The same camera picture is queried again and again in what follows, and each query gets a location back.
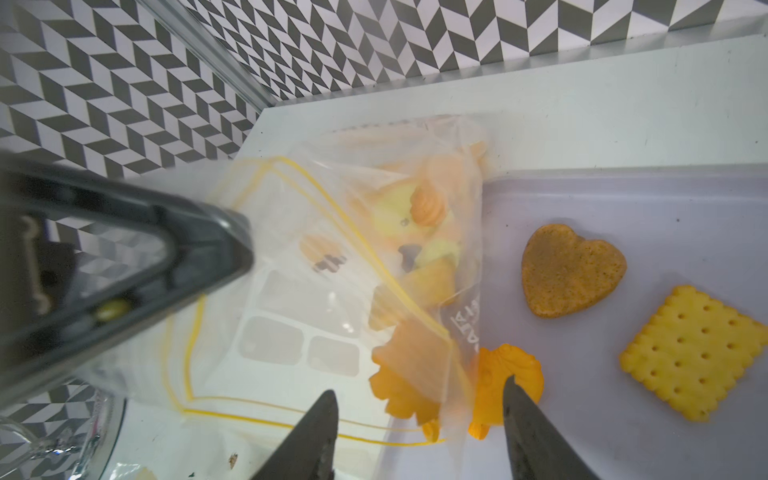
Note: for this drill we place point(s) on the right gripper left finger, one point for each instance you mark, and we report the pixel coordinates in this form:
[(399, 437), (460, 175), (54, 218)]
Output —
[(307, 453)]

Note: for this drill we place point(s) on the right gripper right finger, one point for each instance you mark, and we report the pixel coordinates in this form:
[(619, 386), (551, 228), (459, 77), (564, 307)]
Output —
[(536, 449)]

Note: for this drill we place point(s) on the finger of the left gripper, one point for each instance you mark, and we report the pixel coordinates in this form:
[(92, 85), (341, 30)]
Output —
[(89, 266)]

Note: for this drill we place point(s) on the orange fish shaped cookie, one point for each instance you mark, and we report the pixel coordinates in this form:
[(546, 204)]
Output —
[(495, 367)]

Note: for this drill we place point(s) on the duck print bag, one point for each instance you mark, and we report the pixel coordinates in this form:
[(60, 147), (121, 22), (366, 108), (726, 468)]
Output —
[(367, 261)]

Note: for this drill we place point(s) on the lavender plastic tray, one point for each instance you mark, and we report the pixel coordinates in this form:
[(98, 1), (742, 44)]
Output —
[(702, 227)]

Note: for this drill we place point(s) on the brown heart cookie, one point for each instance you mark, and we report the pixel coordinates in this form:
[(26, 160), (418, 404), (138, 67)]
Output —
[(563, 273)]

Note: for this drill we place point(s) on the yellow square cookie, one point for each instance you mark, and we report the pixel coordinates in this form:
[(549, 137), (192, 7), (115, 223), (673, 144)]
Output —
[(692, 352)]

